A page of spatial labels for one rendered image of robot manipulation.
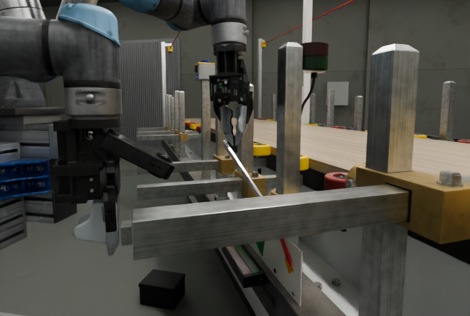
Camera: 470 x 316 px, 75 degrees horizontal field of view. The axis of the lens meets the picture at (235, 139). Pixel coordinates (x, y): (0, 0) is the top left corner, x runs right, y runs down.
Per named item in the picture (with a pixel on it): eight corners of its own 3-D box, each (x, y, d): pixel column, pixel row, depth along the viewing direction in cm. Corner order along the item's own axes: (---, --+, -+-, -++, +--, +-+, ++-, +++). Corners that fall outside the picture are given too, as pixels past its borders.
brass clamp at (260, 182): (245, 198, 76) (245, 179, 75) (229, 185, 88) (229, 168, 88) (268, 196, 77) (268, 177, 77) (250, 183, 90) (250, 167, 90)
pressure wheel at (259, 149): (266, 178, 104) (266, 145, 102) (244, 176, 107) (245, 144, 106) (273, 173, 111) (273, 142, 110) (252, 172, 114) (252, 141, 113)
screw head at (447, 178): (452, 188, 28) (453, 175, 27) (431, 182, 30) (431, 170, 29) (468, 186, 28) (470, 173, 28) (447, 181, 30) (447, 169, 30)
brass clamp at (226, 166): (219, 175, 99) (219, 159, 99) (210, 167, 112) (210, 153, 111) (238, 173, 101) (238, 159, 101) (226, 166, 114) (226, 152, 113)
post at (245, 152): (240, 256, 85) (241, 82, 80) (237, 251, 88) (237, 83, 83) (252, 254, 86) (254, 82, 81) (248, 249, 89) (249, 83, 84)
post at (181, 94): (180, 163, 203) (178, 91, 198) (180, 162, 206) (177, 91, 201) (185, 163, 204) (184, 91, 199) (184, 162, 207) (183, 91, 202)
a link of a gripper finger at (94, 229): (77, 259, 46) (74, 199, 45) (119, 252, 48) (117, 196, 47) (73, 268, 43) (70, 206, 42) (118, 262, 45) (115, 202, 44)
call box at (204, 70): (198, 81, 125) (198, 61, 124) (195, 82, 132) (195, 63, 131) (215, 81, 127) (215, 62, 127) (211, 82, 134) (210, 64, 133)
